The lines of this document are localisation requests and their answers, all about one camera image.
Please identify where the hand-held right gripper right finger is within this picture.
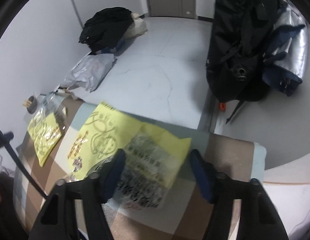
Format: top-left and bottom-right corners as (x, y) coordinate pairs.
(189, 149), (289, 240)

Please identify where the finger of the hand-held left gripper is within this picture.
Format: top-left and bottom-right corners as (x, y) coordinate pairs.
(0, 131), (14, 151)

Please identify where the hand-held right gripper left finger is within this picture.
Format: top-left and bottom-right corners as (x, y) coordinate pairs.
(28, 149), (127, 240)

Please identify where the small yellow printed packet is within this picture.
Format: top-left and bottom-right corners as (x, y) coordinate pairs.
(27, 94), (68, 168)

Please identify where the large yellow printed packet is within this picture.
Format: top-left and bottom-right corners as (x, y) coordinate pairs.
(65, 101), (192, 210)

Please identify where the plaid blanket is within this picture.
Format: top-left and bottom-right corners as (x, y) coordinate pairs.
(12, 94), (267, 240)

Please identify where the white cabinet with wood trim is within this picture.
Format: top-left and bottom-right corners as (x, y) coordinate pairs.
(263, 140), (310, 240)

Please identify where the grey plastic bag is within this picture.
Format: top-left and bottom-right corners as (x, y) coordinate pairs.
(62, 53), (118, 92)

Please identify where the black clothes pile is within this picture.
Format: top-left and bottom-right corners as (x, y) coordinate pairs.
(78, 7), (136, 53)

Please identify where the beige bag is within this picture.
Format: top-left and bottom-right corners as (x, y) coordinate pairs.
(124, 12), (149, 40)

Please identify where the silver folded umbrella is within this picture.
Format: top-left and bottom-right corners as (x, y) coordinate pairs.
(261, 0), (309, 97)

